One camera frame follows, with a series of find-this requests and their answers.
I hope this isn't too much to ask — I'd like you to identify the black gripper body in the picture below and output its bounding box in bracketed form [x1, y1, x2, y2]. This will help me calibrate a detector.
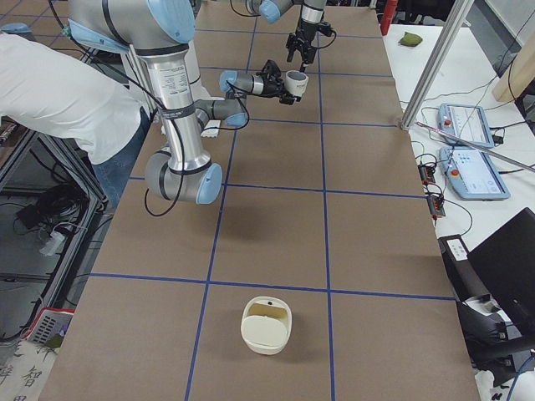
[261, 59, 288, 99]
[286, 29, 317, 62]

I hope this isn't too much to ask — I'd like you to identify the white ribbed mug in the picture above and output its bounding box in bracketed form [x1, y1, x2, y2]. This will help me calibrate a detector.
[284, 70, 308, 98]

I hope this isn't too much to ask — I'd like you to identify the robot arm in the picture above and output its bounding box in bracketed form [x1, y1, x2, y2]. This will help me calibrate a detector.
[69, 1, 308, 204]
[230, 0, 337, 73]

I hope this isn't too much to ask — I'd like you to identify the green bean bag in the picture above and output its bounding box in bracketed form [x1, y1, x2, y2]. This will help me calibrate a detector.
[398, 32, 423, 48]

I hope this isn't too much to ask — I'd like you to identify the far orange terminal block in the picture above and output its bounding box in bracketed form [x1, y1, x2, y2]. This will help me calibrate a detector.
[418, 164, 436, 185]

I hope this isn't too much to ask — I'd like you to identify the orange terminal block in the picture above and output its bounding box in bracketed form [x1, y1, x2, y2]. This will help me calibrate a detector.
[418, 164, 436, 185]
[426, 194, 446, 220]

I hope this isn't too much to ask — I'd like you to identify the far teach pendant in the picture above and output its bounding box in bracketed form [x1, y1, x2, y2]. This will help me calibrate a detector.
[438, 103, 494, 148]

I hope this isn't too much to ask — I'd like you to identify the teach pendant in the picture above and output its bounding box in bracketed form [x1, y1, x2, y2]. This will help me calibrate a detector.
[439, 146, 511, 201]
[438, 103, 494, 148]

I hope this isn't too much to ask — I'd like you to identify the near orange terminal block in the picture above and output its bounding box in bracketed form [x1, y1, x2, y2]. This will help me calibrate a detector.
[426, 194, 446, 220]

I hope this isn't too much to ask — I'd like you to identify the near teach pendant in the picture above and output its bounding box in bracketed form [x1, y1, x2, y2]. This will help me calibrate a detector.
[439, 146, 511, 201]

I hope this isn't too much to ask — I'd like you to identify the cream lidded bin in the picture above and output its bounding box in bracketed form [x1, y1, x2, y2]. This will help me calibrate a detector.
[240, 296, 293, 356]

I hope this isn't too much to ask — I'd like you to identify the person in white shirt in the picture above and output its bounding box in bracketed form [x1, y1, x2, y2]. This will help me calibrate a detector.
[1, 33, 150, 207]

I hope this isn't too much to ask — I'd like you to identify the black laptop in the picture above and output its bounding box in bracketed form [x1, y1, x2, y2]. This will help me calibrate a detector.
[468, 207, 534, 334]

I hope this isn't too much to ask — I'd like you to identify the white plastic basket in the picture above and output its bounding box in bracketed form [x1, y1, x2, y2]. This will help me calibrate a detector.
[23, 307, 74, 345]

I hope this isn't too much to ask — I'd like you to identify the aluminium frame post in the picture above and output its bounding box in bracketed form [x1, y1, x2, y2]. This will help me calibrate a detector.
[400, 0, 474, 131]

